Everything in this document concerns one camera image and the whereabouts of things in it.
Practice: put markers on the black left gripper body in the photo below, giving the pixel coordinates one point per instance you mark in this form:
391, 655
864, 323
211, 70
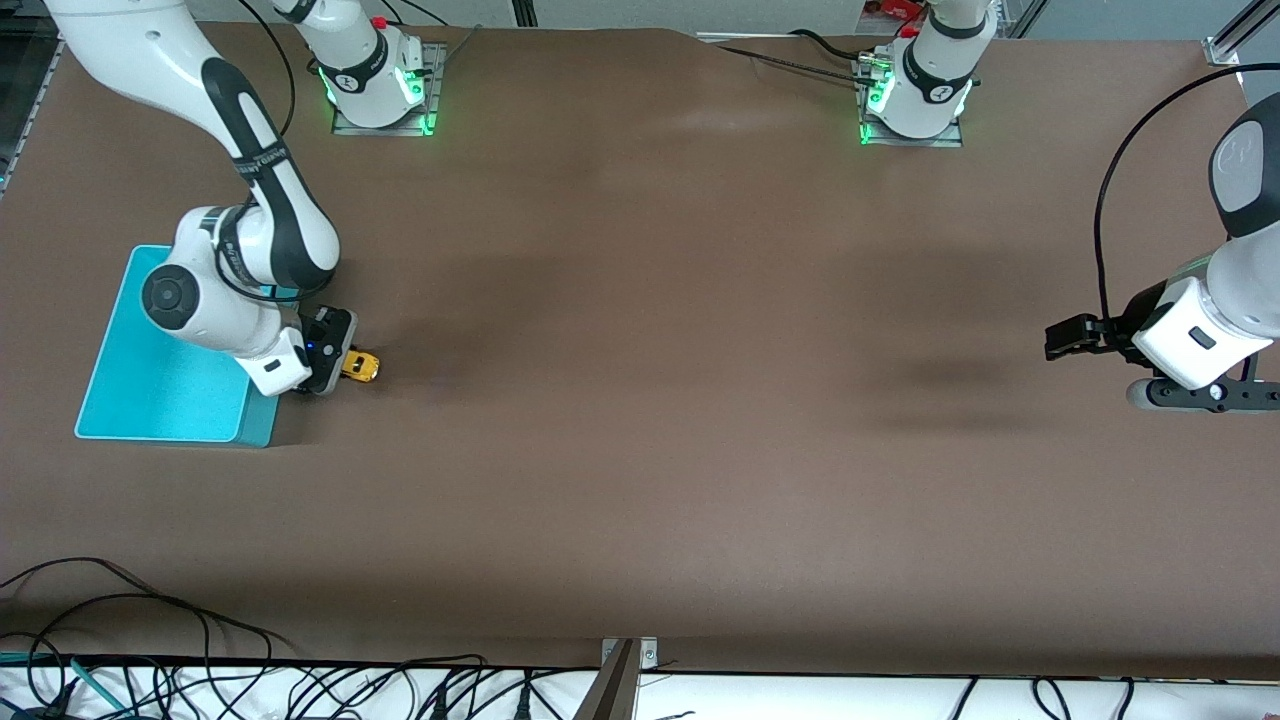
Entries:
1118, 329

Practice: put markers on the yellow beetle toy car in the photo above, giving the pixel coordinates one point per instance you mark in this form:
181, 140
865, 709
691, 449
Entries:
363, 367

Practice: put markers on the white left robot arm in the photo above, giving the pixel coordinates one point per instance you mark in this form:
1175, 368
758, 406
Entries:
1200, 335

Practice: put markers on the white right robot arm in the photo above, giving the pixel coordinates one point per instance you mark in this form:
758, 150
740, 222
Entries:
250, 240

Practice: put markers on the teal plastic bin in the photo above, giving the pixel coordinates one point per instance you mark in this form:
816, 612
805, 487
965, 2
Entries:
150, 400

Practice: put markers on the red background object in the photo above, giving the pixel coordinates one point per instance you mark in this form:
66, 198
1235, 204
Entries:
895, 8

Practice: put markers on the dark side panel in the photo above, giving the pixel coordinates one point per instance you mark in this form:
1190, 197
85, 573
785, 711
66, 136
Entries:
20, 90

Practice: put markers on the dark metal strut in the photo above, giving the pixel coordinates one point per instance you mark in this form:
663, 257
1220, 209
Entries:
610, 695

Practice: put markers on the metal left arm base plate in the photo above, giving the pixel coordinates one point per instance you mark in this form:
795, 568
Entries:
915, 143

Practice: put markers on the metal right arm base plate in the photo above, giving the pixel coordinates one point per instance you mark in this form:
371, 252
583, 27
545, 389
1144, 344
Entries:
436, 80

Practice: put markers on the aluminium frame profile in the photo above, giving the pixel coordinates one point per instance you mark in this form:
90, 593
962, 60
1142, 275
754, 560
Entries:
1240, 35

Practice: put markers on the small metal table bracket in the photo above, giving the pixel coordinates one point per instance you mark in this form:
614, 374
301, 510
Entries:
648, 652

